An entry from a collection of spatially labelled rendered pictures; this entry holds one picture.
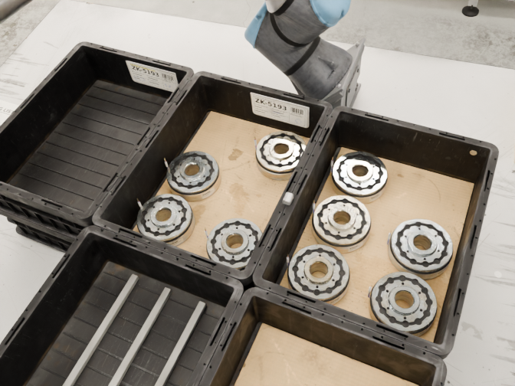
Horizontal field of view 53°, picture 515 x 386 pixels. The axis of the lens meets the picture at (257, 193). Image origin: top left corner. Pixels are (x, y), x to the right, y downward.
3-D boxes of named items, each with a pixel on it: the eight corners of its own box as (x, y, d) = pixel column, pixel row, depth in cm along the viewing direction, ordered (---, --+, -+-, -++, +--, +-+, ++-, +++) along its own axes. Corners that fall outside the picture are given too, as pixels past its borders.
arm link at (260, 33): (293, 45, 126) (252, 8, 122) (327, 20, 115) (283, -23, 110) (273, 80, 121) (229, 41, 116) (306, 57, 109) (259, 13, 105)
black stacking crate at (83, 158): (98, 80, 125) (81, 42, 116) (205, 109, 116) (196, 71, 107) (-10, 207, 105) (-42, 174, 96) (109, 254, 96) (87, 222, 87)
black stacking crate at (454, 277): (333, 145, 107) (336, 106, 98) (480, 185, 98) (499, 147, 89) (256, 312, 87) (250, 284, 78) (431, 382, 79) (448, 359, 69)
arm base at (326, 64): (312, 80, 132) (283, 55, 128) (355, 44, 121) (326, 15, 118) (301, 116, 121) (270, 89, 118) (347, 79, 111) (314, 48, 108)
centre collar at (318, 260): (309, 254, 87) (309, 252, 87) (337, 263, 86) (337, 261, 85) (299, 279, 85) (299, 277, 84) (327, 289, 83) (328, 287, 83)
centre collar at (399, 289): (391, 282, 83) (391, 280, 83) (422, 291, 82) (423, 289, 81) (385, 309, 81) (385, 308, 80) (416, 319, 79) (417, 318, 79)
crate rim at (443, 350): (335, 112, 99) (335, 103, 97) (496, 153, 91) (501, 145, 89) (249, 289, 80) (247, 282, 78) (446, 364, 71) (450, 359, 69)
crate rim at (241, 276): (199, 77, 108) (197, 68, 106) (335, 112, 99) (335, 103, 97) (92, 229, 88) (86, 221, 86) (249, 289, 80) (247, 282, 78)
